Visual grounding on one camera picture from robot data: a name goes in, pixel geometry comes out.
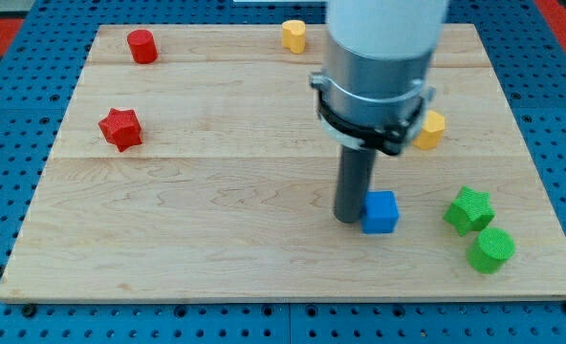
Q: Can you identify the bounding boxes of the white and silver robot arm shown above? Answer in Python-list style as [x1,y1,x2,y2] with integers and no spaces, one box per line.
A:
[310,0,448,156]

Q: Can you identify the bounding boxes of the yellow hexagon block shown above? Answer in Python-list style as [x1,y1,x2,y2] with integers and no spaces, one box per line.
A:
[412,110,446,150]

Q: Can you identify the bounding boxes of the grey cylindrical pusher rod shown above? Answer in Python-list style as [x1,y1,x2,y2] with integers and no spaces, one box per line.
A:
[334,146,376,224]

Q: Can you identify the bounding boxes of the wooden board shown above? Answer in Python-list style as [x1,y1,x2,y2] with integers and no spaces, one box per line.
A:
[0,24,566,304]

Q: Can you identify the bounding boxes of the blue cube block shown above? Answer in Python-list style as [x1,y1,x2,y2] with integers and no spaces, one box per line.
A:
[361,190,400,234]

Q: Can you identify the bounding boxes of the yellow heart block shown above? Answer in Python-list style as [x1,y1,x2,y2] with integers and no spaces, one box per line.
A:
[281,19,306,54]

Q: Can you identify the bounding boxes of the red star block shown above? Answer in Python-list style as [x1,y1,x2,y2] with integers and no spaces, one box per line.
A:
[98,108,142,152]

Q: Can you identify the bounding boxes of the green star block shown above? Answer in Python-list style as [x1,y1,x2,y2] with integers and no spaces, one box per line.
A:
[443,185,495,236]

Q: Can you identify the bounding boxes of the red cylinder block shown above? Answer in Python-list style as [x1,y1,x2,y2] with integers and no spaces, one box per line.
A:
[126,29,158,64]

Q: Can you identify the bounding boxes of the green cylinder block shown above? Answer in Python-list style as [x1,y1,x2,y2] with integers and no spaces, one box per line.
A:
[466,227,516,274]

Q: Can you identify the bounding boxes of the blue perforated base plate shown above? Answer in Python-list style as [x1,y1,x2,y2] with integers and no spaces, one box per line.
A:
[0,0,566,343]

